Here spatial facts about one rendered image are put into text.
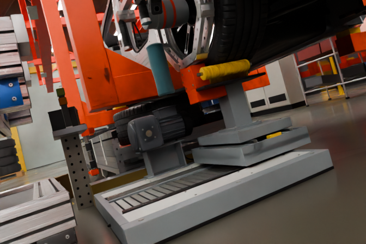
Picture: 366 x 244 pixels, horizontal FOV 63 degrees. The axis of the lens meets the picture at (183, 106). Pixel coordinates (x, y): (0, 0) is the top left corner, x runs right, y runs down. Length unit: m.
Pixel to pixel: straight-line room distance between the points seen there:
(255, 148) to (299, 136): 0.24
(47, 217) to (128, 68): 1.15
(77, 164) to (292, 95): 5.02
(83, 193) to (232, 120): 0.95
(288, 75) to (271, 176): 5.24
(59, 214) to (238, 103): 0.95
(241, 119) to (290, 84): 4.83
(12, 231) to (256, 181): 0.73
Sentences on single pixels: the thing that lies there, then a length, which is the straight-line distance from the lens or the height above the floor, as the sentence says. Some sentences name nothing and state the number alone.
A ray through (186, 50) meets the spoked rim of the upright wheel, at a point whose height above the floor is 0.70.
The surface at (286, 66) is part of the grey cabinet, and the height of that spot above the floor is 0.85.
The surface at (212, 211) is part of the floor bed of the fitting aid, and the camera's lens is 1.01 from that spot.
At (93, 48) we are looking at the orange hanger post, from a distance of 1.82.
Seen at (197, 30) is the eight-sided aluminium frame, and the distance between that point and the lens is 1.31.
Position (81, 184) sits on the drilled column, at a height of 0.13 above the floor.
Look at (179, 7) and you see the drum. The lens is 1.47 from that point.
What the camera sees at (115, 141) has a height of 0.32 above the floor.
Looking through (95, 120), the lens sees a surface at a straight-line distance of 3.68.
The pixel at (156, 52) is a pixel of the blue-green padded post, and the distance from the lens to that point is 1.51.
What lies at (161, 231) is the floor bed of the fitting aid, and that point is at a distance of 0.96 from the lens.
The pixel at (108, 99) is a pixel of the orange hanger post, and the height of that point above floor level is 0.56.
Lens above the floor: 0.33
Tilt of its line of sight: 3 degrees up
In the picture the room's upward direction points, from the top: 15 degrees counter-clockwise
